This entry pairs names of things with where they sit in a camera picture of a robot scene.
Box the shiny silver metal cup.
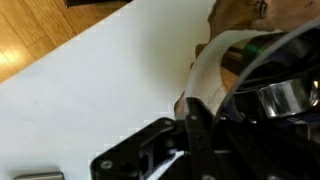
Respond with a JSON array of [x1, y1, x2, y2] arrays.
[[258, 79, 320, 118]]

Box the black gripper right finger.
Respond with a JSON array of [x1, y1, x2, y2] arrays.
[[216, 111, 320, 180]]

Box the silver pot with handle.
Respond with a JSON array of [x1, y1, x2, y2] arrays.
[[184, 16, 320, 180]]

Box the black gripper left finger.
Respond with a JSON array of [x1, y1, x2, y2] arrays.
[[90, 96, 219, 180]]

